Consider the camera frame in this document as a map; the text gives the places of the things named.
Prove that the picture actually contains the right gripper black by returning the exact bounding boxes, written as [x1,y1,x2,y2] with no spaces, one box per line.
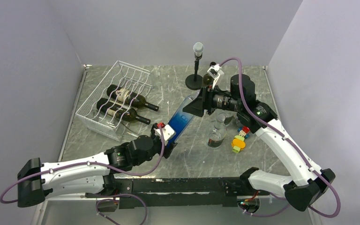
[183,82,242,117]

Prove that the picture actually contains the blue square glass bottle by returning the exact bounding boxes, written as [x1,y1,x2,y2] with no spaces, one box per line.
[168,92,198,144]

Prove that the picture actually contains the wine bottle with cream label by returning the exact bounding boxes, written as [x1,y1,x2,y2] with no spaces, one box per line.
[106,84,159,112]

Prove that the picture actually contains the dark green wine bottle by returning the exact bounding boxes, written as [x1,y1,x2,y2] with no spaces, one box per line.
[96,98,151,125]

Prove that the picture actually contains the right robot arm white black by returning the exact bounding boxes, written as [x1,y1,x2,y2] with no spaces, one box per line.
[182,75,336,211]

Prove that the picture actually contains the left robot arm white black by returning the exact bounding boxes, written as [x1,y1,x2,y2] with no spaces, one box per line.
[17,123,176,208]

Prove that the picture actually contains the olive wine bottle silver neck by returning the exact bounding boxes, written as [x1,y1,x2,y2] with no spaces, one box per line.
[202,74,214,87]

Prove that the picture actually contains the black stand with white ball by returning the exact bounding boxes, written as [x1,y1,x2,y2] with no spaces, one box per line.
[185,42,204,90]

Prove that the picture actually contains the small glass jar silver lid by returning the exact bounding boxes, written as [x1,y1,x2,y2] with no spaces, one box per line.
[225,112,242,127]

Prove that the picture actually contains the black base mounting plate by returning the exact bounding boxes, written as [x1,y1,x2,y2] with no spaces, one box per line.
[85,177,268,209]

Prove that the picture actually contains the colourful toy block figure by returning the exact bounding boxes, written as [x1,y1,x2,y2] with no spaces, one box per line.
[231,126,250,153]

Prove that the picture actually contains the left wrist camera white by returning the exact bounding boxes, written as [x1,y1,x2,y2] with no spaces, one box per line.
[154,123,176,145]

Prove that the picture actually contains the purple cable under left base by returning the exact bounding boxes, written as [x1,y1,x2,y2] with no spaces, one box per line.
[95,194,150,225]

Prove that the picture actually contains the white wire wine rack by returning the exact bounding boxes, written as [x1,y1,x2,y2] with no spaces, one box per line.
[75,60,153,141]

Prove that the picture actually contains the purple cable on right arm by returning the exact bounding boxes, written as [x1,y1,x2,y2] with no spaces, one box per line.
[219,57,341,218]

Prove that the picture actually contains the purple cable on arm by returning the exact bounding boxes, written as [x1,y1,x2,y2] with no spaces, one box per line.
[0,126,165,204]
[219,57,341,218]

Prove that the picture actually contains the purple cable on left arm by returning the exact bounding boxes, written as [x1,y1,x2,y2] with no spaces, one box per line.
[0,126,165,204]

